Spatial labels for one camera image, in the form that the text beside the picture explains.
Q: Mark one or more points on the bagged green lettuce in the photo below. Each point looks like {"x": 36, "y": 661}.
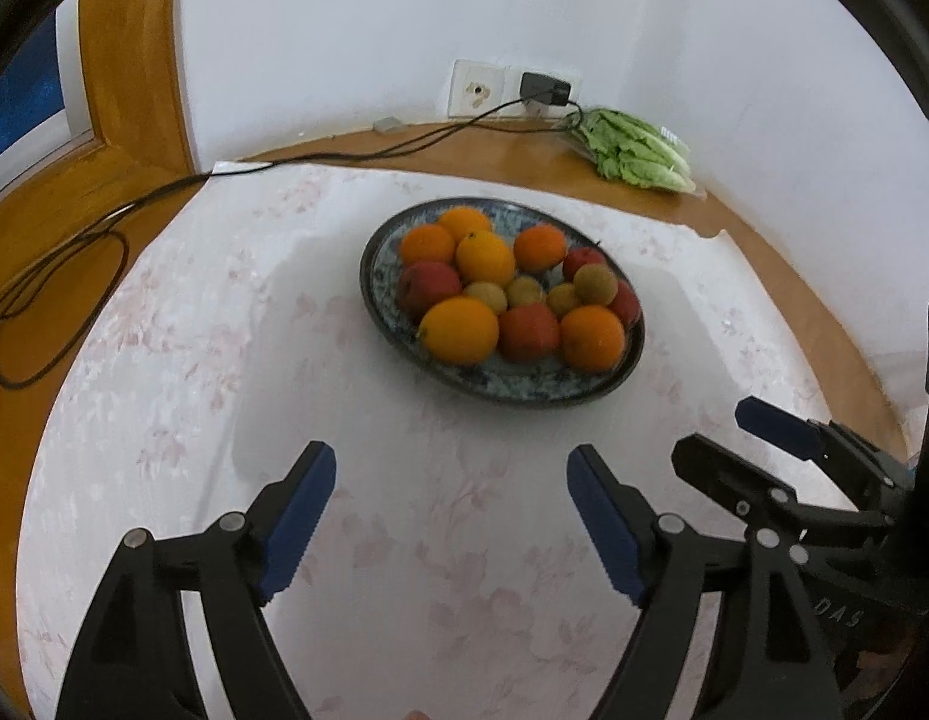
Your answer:
{"x": 627, "y": 149}

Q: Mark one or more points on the small grey plastic block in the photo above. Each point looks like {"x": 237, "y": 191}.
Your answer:
{"x": 388, "y": 125}

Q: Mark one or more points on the blue white patterned plate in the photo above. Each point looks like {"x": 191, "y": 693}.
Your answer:
{"x": 548, "y": 383}

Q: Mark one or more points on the red apple back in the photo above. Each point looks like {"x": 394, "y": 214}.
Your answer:
{"x": 576, "y": 258}

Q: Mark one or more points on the white wall socket plate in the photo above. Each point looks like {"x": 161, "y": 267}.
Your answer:
{"x": 475, "y": 88}

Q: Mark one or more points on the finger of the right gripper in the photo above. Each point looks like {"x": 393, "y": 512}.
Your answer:
{"x": 810, "y": 438}
{"x": 761, "y": 500}

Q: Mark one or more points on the dark red apple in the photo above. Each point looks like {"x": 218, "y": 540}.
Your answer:
{"x": 528, "y": 333}

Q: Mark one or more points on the green-brown fruit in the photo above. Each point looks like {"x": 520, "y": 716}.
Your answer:
{"x": 524, "y": 291}
{"x": 490, "y": 294}
{"x": 562, "y": 299}
{"x": 596, "y": 284}

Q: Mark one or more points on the white floral table mat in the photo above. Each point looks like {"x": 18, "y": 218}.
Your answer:
{"x": 450, "y": 572}

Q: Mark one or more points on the black power adapter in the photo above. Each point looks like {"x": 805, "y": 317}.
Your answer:
{"x": 546, "y": 90}

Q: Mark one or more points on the white power outlet plate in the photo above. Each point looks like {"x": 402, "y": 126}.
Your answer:
{"x": 517, "y": 109}

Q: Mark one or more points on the green-brown fruit front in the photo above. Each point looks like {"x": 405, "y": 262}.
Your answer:
{"x": 490, "y": 294}

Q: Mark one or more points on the large orange front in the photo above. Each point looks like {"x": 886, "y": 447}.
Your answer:
{"x": 593, "y": 339}

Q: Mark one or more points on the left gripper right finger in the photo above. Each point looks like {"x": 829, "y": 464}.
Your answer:
{"x": 768, "y": 658}

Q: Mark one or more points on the red apple front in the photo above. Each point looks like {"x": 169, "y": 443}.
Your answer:
{"x": 423, "y": 285}

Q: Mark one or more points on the wooden window frame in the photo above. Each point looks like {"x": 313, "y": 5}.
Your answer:
{"x": 139, "y": 139}

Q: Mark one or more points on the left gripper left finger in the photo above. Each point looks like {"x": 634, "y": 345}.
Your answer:
{"x": 132, "y": 659}

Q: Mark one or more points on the green-brown fruit back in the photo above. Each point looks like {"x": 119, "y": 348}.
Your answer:
{"x": 562, "y": 299}

